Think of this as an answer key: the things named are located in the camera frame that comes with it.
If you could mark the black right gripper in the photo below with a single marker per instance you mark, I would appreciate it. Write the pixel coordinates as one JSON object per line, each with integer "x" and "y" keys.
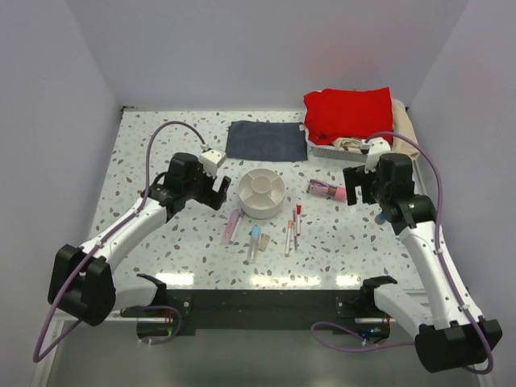
{"x": 354, "y": 177}

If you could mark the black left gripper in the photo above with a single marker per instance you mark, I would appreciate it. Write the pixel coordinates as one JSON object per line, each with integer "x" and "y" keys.
{"x": 210, "y": 197}

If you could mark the white thin pen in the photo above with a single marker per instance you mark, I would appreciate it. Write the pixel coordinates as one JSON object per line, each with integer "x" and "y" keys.
{"x": 236, "y": 228}

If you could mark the pink glue stick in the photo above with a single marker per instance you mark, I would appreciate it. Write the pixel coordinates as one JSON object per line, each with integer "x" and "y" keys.
{"x": 232, "y": 221}

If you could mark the white round divided organizer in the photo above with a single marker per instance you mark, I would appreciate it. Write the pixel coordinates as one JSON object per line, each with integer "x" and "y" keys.
{"x": 261, "y": 193}

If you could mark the pink clear pencil case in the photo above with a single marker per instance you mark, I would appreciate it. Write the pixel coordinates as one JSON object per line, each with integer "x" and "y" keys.
{"x": 323, "y": 189}

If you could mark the blue capped clear tube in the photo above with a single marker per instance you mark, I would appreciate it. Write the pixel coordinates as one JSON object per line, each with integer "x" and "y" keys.
{"x": 253, "y": 244}

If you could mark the beige eraser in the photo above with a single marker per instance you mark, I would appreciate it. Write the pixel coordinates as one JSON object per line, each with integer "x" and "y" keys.
{"x": 263, "y": 242}

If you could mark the grey thin pen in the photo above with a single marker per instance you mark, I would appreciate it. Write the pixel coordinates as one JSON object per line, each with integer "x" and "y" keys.
{"x": 295, "y": 230}

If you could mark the orange white pen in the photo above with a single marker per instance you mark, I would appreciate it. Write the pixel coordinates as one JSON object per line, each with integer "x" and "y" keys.
{"x": 288, "y": 237}

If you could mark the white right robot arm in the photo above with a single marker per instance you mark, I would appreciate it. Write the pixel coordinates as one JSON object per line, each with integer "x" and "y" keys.
{"x": 451, "y": 332}

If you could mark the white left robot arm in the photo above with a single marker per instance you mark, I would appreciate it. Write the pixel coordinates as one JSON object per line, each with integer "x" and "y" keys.
{"x": 82, "y": 282}

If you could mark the white plastic basket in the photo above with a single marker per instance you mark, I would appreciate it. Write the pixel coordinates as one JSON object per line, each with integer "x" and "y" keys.
{"x": 354, "y": 153}

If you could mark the beige folded cloth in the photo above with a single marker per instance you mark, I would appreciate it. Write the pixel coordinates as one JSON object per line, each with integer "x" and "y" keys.
{"x": 401, "y": 125}

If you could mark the red folded cloth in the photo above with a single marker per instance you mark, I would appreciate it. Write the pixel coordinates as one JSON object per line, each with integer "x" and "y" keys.
{"x": 335, "y": 113}

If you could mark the dark blue folded cloth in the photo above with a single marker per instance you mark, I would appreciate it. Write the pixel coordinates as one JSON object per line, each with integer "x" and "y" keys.
{"x": 273, "y": 142}

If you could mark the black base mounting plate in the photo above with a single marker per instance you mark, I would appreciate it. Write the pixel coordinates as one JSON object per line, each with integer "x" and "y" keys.
{"x": 287, "y": 309}

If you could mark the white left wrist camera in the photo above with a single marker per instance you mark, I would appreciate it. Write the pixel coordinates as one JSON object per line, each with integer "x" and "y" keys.
{"x": 211, "y": 160}

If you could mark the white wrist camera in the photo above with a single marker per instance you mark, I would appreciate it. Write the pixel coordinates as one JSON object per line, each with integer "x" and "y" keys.
{"x": 375, "y": 148}
{"x": 211, "y": 160}

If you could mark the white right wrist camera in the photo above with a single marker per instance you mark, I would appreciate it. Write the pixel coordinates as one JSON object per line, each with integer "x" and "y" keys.
{"x": 375, "y": 148}

